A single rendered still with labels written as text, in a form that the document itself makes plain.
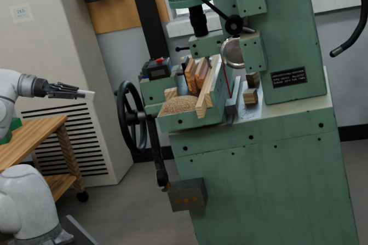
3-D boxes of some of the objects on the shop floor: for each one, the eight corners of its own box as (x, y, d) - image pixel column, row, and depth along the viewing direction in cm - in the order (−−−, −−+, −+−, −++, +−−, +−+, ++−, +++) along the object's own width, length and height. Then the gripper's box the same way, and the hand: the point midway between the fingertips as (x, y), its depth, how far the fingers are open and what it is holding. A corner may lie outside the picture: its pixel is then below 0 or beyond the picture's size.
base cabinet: (226, 256, 308) (189, 111, 285) (358, 238, 295) (329, 86, 272) (217, 321, 266) (172, 158, 243) (369, 304, 254) (337, 130, 231)
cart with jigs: (12, 203, 422) (-23, 108, 401) (93, 197, 401) (61, 96, 380) (-52, 266, 365) (-97, 159, 344) (39, 263, 344) (-3, 148, 323)
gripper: (30, 83, 262) (91, 93, 260) (41, 73, 274) (99, 81, 272) (29, 101, 265) (90, 111, 263) (41, 90, 277) (98, 99, 275)
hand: (86, 94), depth 268 cm, fingers closed
